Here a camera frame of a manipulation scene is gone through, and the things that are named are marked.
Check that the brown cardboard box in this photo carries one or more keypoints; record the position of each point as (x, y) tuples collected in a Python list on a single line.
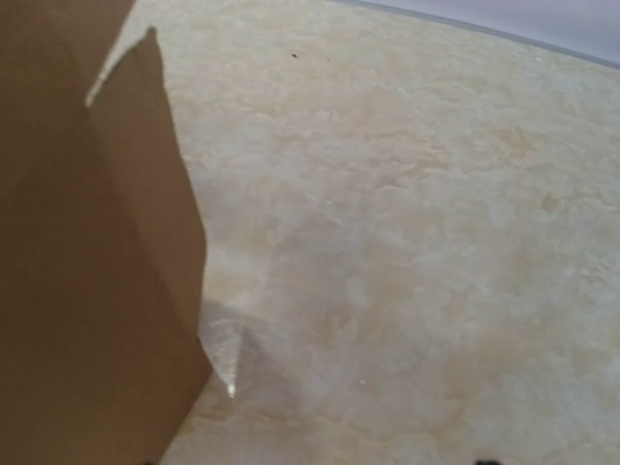
[(102, 244)]

